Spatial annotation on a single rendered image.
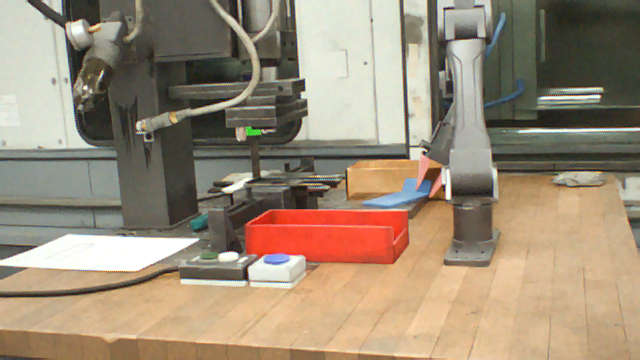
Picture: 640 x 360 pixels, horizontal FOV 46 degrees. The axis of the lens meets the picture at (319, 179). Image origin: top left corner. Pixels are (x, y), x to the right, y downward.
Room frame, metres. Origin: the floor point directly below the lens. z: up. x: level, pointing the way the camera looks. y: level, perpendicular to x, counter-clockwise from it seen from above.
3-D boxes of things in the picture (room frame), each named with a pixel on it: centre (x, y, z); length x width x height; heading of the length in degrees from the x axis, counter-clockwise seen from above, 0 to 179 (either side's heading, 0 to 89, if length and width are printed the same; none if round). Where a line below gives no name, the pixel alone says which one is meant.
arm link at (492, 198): (1.21, -0.24, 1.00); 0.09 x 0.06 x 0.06; 80
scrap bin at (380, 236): (1.24, -0.01, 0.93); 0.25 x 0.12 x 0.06; 71
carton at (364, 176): (1.69, -0.20, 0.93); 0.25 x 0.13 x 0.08; 71
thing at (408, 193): (1.55, -0.16, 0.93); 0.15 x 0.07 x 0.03; 136
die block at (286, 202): (1.48, 0.09, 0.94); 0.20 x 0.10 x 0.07; 161
